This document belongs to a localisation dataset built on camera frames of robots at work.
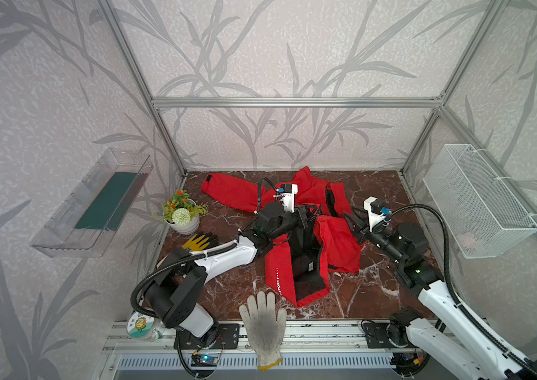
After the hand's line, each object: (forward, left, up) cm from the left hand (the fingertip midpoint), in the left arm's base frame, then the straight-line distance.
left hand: (322, 203), depth 76 cm
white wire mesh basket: (-11, -40, +10) cm, 43 cm away
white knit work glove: (-32, +18, -25) cm, 44 cm away
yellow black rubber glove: (-3, +45, -24) cm, 51 cm away
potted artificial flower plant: (+1, +49, -10) cm, 50 cm away
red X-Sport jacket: (-13, +6, -24) cm, 27 cm away
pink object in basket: (-11, -45, -4) cm, 46 cm away
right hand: (-2, -8, +3) cm, 9 cm away
